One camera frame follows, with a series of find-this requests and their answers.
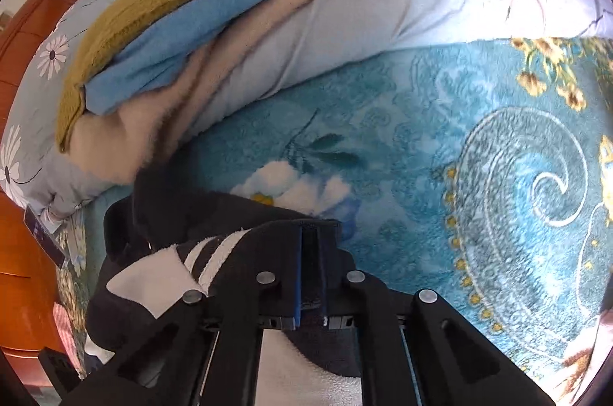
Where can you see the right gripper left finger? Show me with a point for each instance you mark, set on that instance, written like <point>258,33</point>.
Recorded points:
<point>188,329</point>

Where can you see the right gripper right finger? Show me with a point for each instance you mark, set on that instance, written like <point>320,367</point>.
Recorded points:
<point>413,349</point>

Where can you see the black and white fleece jacket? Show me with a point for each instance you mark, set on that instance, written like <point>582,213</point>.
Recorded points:
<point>161,243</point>

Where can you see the teal floral bed blanket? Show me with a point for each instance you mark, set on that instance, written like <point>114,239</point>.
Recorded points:
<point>482,171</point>

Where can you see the pink white striped cloth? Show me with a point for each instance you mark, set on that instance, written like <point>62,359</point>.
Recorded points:
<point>67,338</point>

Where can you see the beige fleece garment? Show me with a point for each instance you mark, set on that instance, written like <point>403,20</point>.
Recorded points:
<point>147,129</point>

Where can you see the smartphone on white stand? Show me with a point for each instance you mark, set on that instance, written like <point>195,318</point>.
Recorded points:
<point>43,238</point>

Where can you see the blue folded garment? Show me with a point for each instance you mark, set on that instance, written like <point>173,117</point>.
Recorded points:
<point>157,56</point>

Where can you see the light blue floral quilt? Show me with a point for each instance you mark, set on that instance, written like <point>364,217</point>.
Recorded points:
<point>321,35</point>

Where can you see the orange wooden headboard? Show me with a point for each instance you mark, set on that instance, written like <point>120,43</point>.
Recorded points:
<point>29,294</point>

